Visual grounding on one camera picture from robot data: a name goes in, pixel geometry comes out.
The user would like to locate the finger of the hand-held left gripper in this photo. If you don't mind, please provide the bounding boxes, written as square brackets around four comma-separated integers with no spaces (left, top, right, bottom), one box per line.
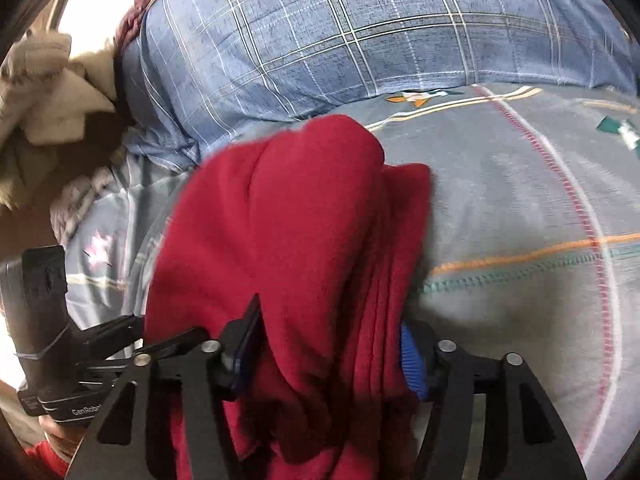
[75,314,147,358]
[90,327,211,378]

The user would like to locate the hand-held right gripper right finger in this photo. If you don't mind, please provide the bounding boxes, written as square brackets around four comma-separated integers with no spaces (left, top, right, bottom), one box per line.
[400,320,588,480]

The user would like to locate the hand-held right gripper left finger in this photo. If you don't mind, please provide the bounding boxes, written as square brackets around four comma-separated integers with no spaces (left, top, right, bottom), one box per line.
[65,294,263,480]

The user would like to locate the red shirt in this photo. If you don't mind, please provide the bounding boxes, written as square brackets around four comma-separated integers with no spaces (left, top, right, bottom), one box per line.
[142,114,433,480]

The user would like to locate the person's left forearm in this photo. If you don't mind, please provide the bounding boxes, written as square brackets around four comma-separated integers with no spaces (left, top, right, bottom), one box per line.
[22,416,90,479]

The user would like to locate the grey patterned bed sheet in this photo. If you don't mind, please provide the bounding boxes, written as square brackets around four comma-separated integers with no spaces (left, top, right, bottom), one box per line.
[50,82,640,480]

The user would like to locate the beige cloth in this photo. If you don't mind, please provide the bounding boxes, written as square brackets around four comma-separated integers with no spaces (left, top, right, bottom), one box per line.
[0,27,123,211]

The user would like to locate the blue plaid pillow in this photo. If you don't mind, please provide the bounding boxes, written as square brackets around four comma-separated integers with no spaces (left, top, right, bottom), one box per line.
[121,0,640,172]

